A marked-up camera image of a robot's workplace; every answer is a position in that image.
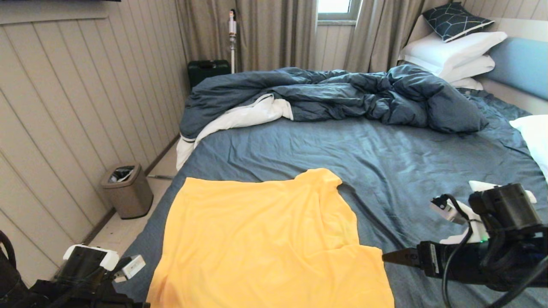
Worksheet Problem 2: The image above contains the crumpled dark blue duvet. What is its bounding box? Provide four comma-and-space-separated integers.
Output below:
179, 64, 489, 140

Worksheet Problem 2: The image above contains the long white remote control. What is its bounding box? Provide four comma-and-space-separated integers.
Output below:
468, 180, 537, 204

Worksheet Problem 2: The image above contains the window with grey frame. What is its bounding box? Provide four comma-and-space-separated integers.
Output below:
316, 0, 362, 23

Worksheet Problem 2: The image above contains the large white pillow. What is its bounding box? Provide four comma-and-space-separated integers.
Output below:
398, 31, 508, 77

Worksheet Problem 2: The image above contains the white duvet lining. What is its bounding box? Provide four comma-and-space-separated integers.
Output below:
176, 93, 294, 172

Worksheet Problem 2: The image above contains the yellow t-shirt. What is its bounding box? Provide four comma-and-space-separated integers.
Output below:
146, 168, 395, 308

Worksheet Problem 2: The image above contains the small white pillow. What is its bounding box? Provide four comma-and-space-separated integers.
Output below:
449, 77, 484, 91

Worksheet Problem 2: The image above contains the dark geometric pattern cushion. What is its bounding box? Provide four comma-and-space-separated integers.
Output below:
422, 2, 495, 43

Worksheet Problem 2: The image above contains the beige headboard frame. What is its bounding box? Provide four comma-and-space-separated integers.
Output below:
405, 16, 548, 115

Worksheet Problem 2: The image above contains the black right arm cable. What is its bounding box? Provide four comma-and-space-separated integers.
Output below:
440, 194, 548, 308

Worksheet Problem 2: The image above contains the narrow beige curtain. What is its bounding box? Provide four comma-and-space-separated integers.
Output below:
342, 0, 452, 74

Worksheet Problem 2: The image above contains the white stick vacuum cleaner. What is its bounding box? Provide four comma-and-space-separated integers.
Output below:
228, 9, 238, 74

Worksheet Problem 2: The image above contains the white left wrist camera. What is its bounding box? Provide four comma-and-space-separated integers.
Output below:
113, 255, 146, 283

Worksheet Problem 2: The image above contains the light blue headboard pad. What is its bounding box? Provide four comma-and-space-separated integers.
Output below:
485, 37, 548, 101

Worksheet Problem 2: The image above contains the brown metal trash bin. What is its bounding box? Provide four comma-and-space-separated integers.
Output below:
100, 163, 154, 220

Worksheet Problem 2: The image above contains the dark blue bed sheet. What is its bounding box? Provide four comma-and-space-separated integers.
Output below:
99, 88, 548, 308

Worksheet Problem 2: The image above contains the flat white pillow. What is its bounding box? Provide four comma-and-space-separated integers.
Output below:
437, 55, 496, 83

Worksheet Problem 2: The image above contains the dark green hard case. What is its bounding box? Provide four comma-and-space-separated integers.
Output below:
188, 60, 232, 89

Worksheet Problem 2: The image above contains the wide beige curtain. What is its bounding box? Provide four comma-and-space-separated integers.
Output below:
175, 0, 317, 73

